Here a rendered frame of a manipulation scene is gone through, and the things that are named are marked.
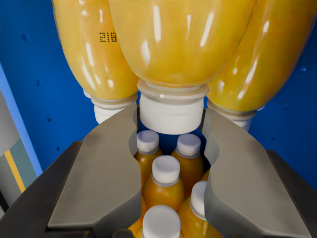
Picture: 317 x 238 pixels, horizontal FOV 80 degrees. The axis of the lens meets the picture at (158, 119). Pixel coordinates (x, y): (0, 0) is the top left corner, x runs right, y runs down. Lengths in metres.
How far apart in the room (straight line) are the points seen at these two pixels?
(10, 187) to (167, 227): 2.41
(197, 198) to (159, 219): 0.05
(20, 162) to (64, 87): 1.97
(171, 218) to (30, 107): 0.18
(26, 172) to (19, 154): 0.23
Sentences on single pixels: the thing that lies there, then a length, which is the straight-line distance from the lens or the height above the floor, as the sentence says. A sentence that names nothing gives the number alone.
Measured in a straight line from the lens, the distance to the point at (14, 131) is 0.57.
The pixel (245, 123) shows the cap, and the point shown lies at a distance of 0.17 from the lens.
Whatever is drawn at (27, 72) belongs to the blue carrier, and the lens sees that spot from 0.22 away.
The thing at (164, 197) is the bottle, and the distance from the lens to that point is 0.28.
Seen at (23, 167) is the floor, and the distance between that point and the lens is 2.25.
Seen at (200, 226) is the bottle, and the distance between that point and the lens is 0.26.
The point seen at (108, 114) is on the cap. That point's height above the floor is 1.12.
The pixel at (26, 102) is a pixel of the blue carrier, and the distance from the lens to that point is 0.21.
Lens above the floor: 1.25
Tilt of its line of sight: 59 degrees down
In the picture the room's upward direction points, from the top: 176 degrees counter-clockwise
